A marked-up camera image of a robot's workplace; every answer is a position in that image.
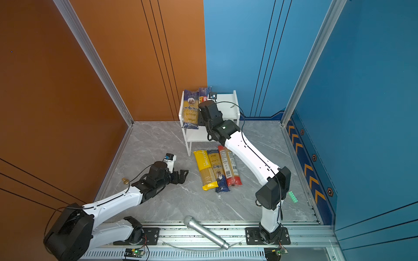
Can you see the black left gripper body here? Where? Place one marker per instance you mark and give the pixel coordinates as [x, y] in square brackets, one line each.
[174, 178]

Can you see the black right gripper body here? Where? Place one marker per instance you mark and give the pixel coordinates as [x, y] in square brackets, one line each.
[202, 122]

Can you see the dark blue Barilla spaghetti pack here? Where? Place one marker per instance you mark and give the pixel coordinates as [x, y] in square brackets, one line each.
[204, 94]

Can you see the blue yellow pasta bag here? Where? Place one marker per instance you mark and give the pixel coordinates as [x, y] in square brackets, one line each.
[190, 109]

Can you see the blue yellow portrait spaghetti pack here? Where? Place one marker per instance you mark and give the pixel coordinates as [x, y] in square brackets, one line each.
[218, 169]

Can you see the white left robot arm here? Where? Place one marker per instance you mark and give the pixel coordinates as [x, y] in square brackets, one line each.
[79, 229]

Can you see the white metal shelf rack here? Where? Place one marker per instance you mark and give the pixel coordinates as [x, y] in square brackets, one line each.
[226, 103]

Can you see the silver microphone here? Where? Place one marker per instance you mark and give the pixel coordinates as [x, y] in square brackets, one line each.
[191, 223]

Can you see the red spaghetti pack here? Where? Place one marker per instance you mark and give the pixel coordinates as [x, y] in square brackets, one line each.
[229, 166]

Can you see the small brass weight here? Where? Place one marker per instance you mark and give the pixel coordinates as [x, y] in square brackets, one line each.
[125, 181]

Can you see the green circuit board left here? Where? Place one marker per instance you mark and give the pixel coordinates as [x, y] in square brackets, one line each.
[134, 254]

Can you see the green toy brick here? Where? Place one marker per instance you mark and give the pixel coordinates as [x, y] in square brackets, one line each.
[292, 196]

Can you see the circuit board right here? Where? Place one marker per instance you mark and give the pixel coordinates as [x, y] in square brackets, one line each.
[274, 254]

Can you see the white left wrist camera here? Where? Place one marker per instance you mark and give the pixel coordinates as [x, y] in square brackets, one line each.
[170, 159]

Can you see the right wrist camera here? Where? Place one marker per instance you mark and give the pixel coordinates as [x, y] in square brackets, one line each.
[212, 96]

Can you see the aluminium corner post left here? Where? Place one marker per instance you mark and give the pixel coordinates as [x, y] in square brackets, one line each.
[73, 22]

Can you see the aluminium corner post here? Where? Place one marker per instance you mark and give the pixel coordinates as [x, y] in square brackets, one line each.
[73, 22]
[335, 9]

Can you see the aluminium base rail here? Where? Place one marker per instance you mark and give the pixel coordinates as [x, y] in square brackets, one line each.
[176, 242]

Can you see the aluminium corner post right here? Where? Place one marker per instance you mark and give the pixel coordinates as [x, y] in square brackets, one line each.
[335, 9]

